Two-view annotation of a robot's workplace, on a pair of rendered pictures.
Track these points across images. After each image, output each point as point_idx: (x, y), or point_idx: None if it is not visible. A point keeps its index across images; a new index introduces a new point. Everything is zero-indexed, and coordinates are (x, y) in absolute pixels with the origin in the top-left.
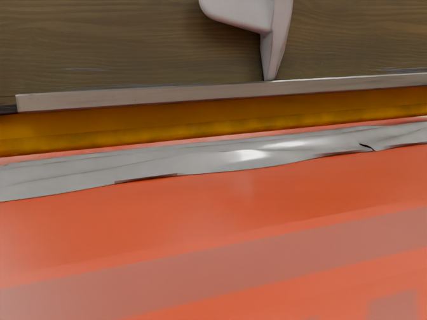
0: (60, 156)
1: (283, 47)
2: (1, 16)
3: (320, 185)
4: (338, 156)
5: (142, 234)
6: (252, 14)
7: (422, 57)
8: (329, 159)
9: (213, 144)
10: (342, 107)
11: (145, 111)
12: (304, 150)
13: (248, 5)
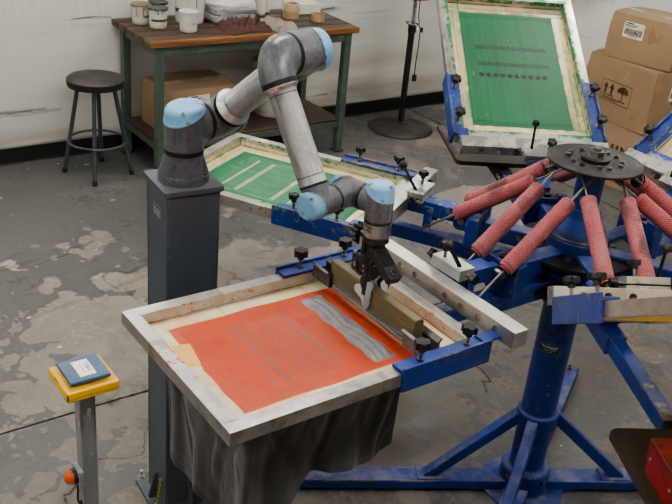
0: None
1: (365, 304)
2: (336, 270)
3: (309, 323)
4: (331, 326)
5: (292, 315)
6: (360, 294)
7: (399, 328)
8: (328, 325)
9: (336, 313)
10: None
11: None
12: (331, 322)
13: (360, 292)
